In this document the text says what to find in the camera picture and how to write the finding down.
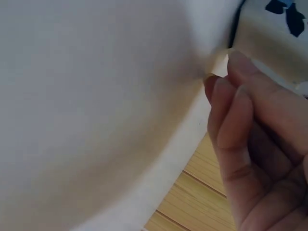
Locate person's right hand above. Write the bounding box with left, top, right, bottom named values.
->
left=204, top=51, right=308, bottom=231

